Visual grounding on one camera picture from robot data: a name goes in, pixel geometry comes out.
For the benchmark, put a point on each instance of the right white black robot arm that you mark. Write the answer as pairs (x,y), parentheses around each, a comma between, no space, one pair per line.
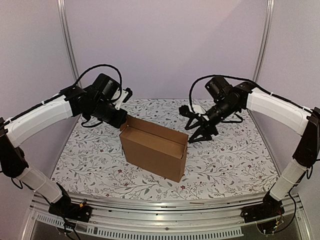
(248,95)

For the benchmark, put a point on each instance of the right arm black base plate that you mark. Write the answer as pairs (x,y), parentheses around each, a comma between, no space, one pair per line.
(260,212)

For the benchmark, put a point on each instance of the brown cardboard box sheet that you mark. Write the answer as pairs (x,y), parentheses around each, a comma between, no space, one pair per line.
(154,148)

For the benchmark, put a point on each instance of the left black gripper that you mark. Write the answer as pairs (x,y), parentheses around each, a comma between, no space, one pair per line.
(119,120)

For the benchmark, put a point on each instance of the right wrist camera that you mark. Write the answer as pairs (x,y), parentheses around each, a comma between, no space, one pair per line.
(192,111)

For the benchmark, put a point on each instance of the right aluminium frame post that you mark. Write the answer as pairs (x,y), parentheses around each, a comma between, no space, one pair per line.
(264,40)

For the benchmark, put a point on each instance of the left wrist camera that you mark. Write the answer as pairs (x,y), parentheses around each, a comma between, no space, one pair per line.
(121,97)

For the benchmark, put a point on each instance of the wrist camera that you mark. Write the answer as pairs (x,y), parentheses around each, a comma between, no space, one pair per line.
(192,111)
(121,97)

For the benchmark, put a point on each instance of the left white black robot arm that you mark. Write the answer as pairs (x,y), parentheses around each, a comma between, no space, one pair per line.
(70,102)

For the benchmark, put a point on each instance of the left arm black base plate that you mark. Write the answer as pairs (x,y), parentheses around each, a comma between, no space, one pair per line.
(74,211)

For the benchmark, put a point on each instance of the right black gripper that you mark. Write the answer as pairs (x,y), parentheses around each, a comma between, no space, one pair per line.
(204,124)

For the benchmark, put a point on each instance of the aluminium front rail base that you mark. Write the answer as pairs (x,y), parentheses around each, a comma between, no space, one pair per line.
(128,219)

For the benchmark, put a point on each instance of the aluminium frame post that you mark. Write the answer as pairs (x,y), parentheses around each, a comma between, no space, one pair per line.
(264,40)
(67,38)

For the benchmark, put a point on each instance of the left aluminium frame post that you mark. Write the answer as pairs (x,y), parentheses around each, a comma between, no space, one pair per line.
(67,38)

